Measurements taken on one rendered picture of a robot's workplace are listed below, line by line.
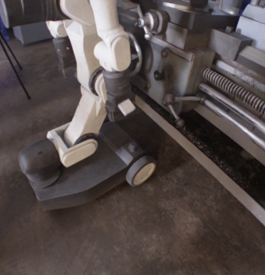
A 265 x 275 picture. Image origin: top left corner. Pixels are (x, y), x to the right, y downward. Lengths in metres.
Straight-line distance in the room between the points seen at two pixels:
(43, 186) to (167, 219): 0.67
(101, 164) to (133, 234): 0.40
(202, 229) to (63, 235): 0.74
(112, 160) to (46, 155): 0.36
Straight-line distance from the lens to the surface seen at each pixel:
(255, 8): 0.94
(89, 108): 0.96
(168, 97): 0.71
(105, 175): 1.06
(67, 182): 1.07
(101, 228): 1.11
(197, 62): 0.80
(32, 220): 1.21
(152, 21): 0.81
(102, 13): 0.58
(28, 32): 3.41
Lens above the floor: 1.04
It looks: 44 degrees down
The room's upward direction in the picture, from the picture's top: 6 degrees clockwise
